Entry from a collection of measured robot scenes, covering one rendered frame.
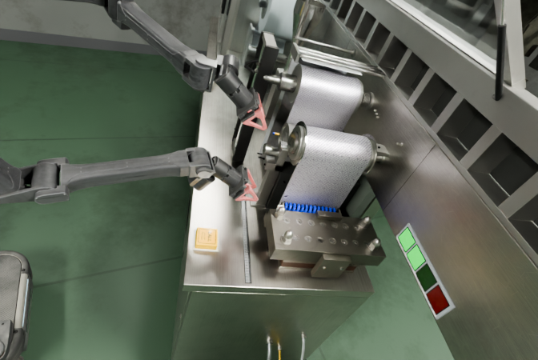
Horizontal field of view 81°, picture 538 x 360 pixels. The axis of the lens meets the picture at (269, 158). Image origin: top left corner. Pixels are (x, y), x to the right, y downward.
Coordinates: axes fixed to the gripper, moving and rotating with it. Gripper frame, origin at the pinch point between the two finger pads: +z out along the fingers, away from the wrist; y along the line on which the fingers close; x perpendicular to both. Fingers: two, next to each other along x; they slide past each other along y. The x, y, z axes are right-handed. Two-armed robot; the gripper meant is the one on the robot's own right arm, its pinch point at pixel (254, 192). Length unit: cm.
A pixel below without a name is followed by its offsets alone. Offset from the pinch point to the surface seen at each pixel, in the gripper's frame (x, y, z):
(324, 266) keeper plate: 6.0, 22.0, 24.6
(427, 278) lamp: 33, 37, 29
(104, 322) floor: -117, -2, 13
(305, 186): 14.0, 0.3, 10.9
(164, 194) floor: -106, -92, 27
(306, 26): 44, -72, -3
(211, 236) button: -17.9, 9.3, -3.0
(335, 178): 23.6, 0.4, 15.6
